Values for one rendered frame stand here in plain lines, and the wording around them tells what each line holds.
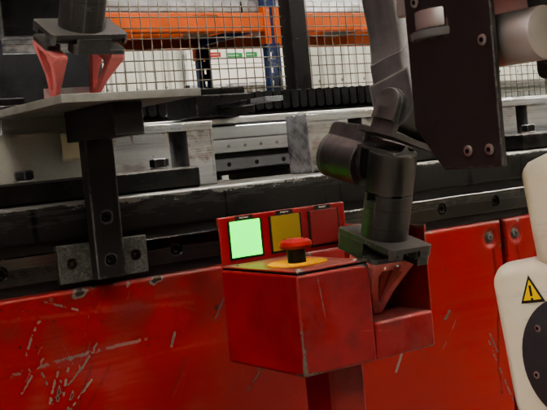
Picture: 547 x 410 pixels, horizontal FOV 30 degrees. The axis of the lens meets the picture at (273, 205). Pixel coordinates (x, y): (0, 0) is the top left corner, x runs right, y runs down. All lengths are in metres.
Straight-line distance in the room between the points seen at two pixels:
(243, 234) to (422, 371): 0.48
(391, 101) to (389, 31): 0.10
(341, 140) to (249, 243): 0.17
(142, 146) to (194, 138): 0.09
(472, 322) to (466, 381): 0.10
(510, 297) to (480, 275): 0.82
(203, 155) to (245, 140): 0.35
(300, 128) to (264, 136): 0.25
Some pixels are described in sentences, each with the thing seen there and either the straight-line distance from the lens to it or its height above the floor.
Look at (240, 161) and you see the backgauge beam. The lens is 1.86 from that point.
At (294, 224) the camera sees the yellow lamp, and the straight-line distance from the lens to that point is 1.32.
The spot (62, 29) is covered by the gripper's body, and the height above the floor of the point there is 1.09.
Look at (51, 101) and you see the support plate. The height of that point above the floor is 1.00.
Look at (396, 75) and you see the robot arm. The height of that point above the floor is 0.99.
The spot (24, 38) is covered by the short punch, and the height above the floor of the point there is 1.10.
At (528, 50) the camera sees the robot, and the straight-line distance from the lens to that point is 0.85.
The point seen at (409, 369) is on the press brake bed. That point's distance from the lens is 1.62.
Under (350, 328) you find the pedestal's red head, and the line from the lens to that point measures 1.18.
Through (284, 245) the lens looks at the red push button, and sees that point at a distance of 1.20.
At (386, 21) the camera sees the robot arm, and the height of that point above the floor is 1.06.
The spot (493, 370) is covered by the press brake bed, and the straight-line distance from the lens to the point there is 1.75.
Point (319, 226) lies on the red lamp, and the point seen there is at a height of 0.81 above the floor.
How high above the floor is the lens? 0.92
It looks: 3 degrees down
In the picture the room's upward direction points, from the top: 5 degrees counter-clockwise
